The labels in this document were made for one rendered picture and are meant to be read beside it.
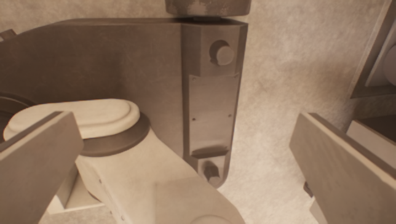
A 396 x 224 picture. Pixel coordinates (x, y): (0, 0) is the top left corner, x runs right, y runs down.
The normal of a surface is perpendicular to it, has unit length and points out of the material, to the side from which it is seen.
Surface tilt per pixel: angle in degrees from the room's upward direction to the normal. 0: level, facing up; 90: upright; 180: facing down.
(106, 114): 90
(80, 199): 90
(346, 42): 0
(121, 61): 0
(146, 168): 90
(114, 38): 0
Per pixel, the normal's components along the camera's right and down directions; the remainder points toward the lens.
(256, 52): 0.22, 0.49
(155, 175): 0.02, -0.87
